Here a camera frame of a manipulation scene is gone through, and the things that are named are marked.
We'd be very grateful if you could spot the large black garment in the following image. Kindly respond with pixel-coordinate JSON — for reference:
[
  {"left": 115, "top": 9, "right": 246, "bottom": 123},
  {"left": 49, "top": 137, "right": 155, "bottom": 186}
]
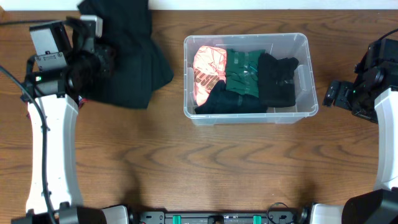
[{"left": 78, "top": 0, "right": 174, "bottom": 109}]

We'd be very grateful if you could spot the black cloth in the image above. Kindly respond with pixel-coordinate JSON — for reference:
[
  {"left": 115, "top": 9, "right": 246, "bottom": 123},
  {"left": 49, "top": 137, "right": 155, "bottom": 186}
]
[{"left": 257, "top": 53, "right": 299, "bottom": 108}]

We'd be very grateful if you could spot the dark green cloth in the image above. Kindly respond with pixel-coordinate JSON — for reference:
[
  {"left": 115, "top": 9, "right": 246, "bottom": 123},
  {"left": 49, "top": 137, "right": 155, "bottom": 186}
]
[{"left": 225, "top": 49, "right": 266, "bottom": 98}]

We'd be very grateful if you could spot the clear plastic storage bin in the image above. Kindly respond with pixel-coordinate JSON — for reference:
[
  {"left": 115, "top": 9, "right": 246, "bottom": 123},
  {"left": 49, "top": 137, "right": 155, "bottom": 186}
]
[{"left": 183, "top": 33, "right": 318, "bottom": 126}]

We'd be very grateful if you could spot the pink printed shirt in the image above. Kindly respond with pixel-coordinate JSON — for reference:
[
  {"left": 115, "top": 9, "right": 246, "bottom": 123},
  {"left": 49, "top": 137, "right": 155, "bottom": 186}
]
[{"left": 193, "top": 45, "right": 227, "bottom": 106}]

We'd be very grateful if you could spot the dark navy garment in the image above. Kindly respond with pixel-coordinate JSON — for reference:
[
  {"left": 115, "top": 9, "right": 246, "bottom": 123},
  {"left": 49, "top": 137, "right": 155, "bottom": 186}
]
[{"left": 195, "top": 81, "right": 268, "bottom": 114}]

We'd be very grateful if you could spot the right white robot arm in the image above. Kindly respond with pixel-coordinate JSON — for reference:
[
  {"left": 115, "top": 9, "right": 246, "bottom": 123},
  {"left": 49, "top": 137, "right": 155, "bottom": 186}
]
[{"left": 306, "top": 37, "right": 397, "bottom": 223}]

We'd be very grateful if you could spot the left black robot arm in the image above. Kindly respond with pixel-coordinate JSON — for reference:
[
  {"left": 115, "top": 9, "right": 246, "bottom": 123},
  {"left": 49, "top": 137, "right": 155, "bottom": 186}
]
[{"left": 15, "top": 15, "right": 130, "bottom": 224}]

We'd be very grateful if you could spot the left black cable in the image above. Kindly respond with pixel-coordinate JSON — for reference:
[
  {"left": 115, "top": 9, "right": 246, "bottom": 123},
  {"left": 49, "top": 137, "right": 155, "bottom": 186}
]
[{"left": 0, "top": 19, "right": 60, "bottom": 224}]

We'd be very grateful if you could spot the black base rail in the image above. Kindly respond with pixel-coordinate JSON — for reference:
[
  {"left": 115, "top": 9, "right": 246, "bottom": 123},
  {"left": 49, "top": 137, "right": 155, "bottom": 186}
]
[{"left": 128, "top": 208, "right": 310, "bottom": 224}]

